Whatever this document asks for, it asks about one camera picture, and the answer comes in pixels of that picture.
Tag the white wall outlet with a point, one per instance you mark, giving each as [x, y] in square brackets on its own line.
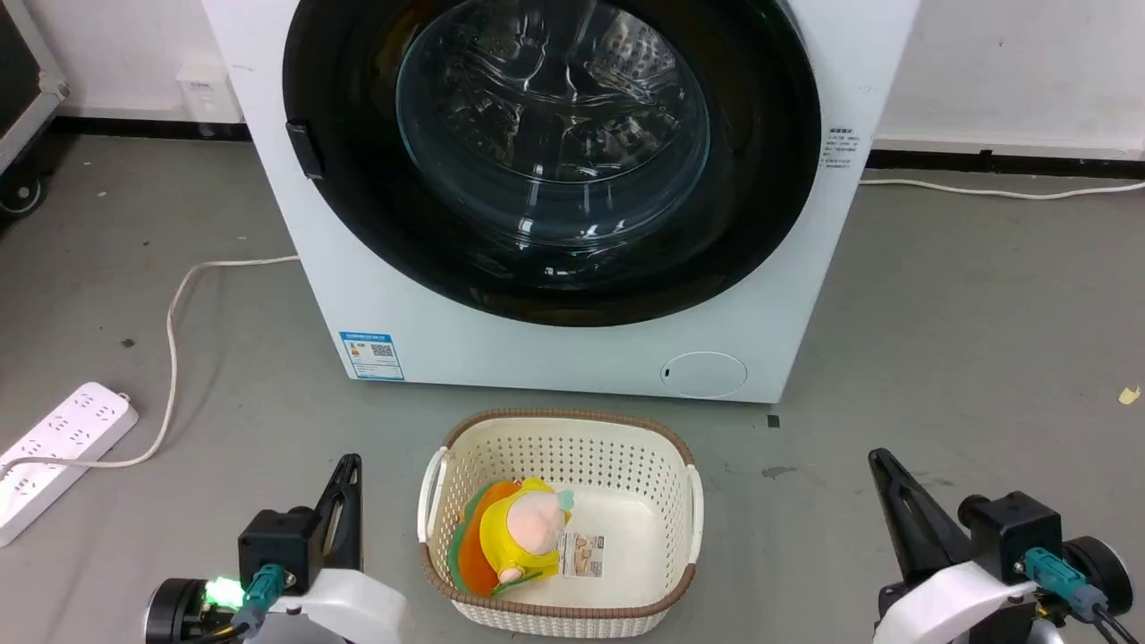
[207, 94]

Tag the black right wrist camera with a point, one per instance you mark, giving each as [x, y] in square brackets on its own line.
[1011, 532]

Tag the white front-load washing machine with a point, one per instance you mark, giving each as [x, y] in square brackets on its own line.
[537, 358]

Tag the white power strip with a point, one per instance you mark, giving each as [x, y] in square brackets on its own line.
[63, 447]

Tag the black wheeled flight case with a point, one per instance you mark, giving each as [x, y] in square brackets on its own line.
[18, 80]

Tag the round black glass washer door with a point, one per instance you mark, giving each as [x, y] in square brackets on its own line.
[555, 134]

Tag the cream laundry basket brown rim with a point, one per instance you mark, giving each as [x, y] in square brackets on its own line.
[626, 447]

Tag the white text sticker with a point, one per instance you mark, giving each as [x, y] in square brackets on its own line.
[838, 148]

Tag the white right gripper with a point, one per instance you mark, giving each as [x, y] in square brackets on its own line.
[948, 608]

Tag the round white filter cover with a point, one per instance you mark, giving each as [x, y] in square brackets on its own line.
[705, 375]

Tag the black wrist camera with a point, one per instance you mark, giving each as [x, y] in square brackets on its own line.
[279, 546]
[1011, 532]

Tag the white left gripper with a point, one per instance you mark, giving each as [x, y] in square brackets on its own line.
[349, 608]

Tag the white paper product tag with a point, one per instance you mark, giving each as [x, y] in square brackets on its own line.
[582, 555]

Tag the blue energy label sticker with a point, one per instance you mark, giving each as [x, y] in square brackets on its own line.
[371, 356]

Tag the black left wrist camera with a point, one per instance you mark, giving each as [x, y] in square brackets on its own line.
[279, 546]

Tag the yellow orange plush doll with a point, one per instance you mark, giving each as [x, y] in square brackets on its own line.
[523, 537]

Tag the yellow paper scrap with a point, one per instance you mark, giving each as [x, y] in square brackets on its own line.
[1130, 395]

